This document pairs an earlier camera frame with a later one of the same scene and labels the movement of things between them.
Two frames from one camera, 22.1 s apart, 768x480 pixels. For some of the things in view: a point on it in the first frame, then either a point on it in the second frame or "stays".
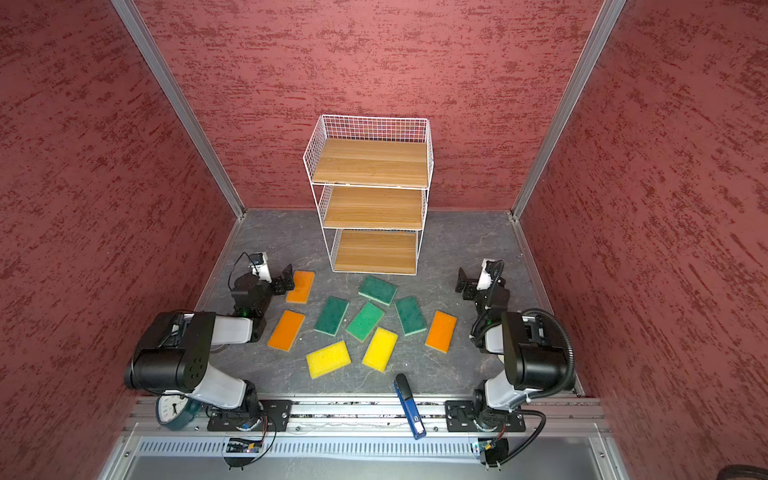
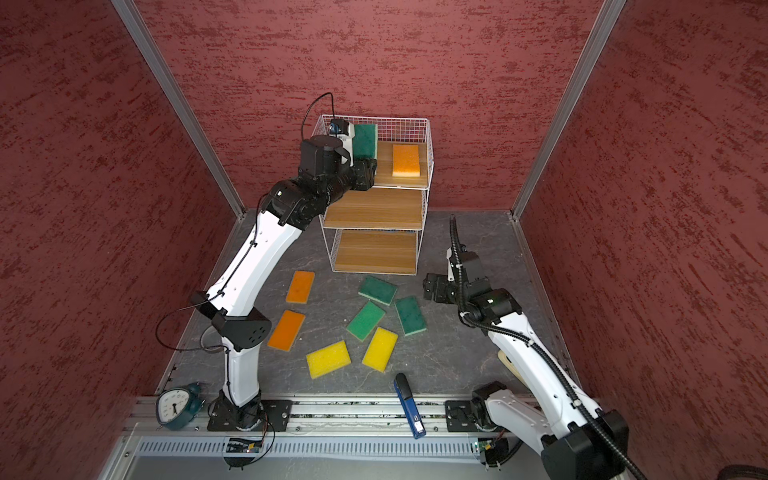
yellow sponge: x=328 y=360 stays
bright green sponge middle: x=365 y=321 stays
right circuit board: x=494 y=450 stays
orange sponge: x=441 y=331 → x=405 y=160
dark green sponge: x=331 y=316 → x=365 y=141
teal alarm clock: x=176 y=411 stays
